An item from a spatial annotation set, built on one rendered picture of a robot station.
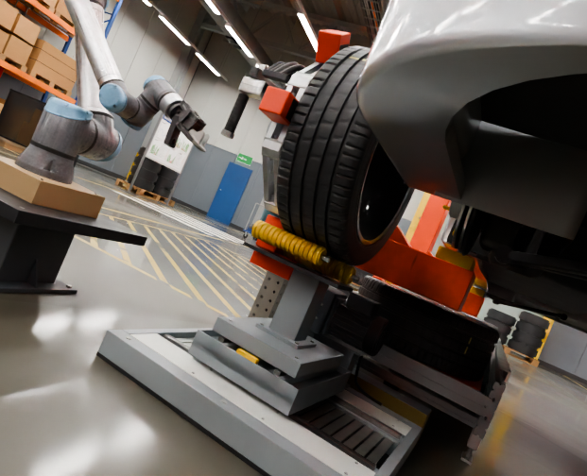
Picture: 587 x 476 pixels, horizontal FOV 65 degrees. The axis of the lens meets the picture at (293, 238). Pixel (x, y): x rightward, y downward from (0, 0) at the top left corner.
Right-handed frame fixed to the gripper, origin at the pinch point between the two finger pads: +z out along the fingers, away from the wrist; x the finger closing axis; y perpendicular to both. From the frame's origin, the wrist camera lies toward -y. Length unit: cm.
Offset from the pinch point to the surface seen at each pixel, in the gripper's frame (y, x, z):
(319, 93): 40, -29, 33
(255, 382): -25, -21, 79
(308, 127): 32, -30, 39
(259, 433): -25, -36, 91
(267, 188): 11.2, -13.2, 35.6
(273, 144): 22.1, -23.2, 31.5
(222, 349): -28, -19, 65
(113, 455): -40, -62, 77
